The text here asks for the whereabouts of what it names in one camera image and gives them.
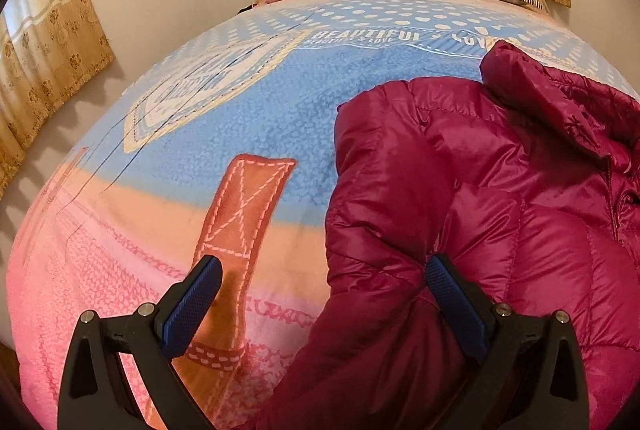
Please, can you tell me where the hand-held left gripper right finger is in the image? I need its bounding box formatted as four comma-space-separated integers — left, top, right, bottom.
424, 254, 591, 430

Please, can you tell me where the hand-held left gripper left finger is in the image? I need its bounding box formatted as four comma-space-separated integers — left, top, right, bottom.
57, 255, 223, 430

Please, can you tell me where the magenta down jacket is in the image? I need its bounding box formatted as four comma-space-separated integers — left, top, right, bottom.
235, 38, 640, 430

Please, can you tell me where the pink and blue printed blanket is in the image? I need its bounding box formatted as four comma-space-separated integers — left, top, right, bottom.
7, 0, 640, 430

